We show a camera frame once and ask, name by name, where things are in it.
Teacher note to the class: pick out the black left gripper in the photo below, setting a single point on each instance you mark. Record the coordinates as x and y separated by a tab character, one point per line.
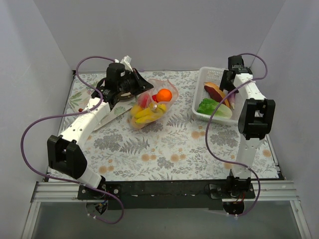
137	81

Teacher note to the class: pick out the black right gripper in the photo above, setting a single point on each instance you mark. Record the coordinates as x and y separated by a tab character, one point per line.
225	81

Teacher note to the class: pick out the red apple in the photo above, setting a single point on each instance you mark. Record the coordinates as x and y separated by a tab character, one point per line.
142	101
154	97

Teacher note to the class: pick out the purple eggplant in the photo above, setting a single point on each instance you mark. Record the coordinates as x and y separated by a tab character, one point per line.
231	101

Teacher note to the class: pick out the clear zip top bag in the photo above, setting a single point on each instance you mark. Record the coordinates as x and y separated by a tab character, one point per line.
158	85

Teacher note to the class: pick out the orange fruit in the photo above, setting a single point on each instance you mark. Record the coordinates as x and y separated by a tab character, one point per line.
164	95

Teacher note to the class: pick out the yellow banana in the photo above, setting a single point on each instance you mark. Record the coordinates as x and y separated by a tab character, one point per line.
152	113

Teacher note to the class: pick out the yellow lemon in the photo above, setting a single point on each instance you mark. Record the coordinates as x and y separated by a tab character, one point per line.
135	109

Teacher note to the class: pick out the yellow orange peach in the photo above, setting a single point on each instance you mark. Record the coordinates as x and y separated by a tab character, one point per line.
135	125

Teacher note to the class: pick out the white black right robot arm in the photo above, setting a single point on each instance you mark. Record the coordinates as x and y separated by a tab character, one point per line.
254	122

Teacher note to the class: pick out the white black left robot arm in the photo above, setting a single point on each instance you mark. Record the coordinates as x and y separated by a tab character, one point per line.
65	151

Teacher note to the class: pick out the red brown sweet potato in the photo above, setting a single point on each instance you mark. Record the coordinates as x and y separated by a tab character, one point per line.
214	92

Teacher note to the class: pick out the white perforated plastic basket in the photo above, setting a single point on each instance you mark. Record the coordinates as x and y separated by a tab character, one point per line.
214	76

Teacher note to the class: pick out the green lettuce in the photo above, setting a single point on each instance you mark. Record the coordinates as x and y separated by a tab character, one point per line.
208	106

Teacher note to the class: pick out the floral patterned tablecloth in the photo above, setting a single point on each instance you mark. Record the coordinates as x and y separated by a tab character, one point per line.
176	147

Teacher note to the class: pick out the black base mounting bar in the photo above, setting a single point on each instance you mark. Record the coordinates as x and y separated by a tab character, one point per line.
213	201

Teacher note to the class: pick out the aluminium frame rail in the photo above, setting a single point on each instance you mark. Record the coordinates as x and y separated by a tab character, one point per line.
270	190

